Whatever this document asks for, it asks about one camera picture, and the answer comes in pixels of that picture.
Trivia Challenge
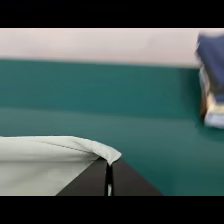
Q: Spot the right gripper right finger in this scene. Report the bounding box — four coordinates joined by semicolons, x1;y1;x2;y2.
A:
111;159;163;197

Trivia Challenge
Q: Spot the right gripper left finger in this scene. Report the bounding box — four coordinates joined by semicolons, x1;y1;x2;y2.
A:
56;157;109;197

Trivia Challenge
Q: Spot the heap of clothes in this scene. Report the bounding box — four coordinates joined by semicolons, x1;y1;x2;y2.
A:
199;66;224;130

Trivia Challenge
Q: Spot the dark blue garment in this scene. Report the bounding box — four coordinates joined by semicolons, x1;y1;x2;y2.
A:
195;31;224;104

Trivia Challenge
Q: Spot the cream shirt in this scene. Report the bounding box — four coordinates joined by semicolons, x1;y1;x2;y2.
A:
0;135;123;197

